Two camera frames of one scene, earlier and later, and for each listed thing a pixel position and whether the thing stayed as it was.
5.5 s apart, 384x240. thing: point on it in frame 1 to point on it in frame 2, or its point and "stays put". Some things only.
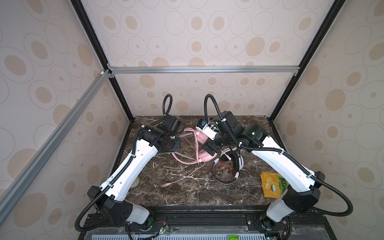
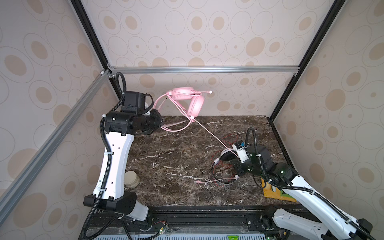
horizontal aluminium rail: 159,70 stays put
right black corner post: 332,15 stays put
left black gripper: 177,146 to 159,121
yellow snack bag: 274,185 stays put
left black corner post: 82,14 stays put
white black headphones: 232,154 stays put
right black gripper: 208,145 to 236,163
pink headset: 202,156 to 197,100
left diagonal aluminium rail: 17,188 stays put
